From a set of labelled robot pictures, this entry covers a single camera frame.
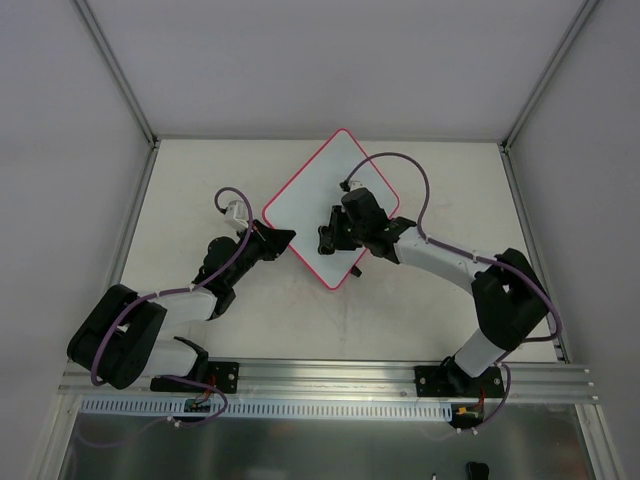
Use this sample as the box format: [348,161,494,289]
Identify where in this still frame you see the black bone-shaped eraser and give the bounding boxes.
[318,226,335,255]

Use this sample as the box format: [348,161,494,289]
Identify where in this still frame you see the pink framed whiteboard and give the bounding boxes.
[262,129,400,290]

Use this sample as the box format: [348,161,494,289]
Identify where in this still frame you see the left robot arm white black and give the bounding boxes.
[67,220,296,392]

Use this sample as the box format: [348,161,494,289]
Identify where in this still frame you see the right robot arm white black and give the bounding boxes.
[318,187,552,397]

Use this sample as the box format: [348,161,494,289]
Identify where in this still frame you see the black object bottom edge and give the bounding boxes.
[466,462,490,480]

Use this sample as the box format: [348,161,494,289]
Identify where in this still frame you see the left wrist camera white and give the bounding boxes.
[222,200,250,232]

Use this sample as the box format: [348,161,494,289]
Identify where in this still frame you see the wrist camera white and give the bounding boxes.
[339,180,365,193]
[222,200,250,232]

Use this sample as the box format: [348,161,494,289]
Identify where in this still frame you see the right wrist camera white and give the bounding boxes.
[339,180,365,193]

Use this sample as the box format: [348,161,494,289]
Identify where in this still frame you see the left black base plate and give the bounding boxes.
[206,361,240,395]

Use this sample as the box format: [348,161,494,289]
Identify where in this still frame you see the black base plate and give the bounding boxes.
[206,361,240,395]
[414,365,505,399]

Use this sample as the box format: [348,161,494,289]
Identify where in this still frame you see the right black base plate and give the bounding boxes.
[414,365,505,399]

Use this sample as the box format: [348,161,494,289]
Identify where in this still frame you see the white slotted cable duct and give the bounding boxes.
[79,395,453,423]

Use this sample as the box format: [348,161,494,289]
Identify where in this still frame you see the aluminium mounting rail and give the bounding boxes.
[57,353,600,404]

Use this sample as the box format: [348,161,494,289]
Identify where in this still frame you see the left aluminium frame post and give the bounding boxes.
[73,0,160,149]

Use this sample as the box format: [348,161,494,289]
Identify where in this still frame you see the aluminium frame post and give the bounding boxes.
[73,0,160,149]
[501,0,600,150]

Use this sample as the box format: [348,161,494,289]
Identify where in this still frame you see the right aluminium frame post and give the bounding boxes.
[501,0,600,150]

